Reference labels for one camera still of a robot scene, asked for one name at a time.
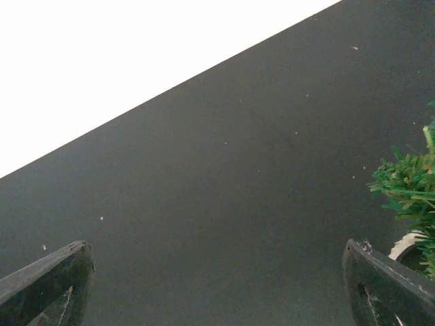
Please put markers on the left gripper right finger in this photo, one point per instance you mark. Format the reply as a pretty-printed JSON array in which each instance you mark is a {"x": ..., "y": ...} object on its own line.
[{"x": 382, "y": 291}]

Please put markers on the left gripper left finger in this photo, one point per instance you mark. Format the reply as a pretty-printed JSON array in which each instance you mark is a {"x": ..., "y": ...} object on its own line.
[{"x": 53, "y": 290}]

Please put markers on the small green christmas tree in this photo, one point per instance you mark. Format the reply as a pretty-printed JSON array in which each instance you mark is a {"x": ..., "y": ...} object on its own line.
[{"x": 408, "y": 185}]

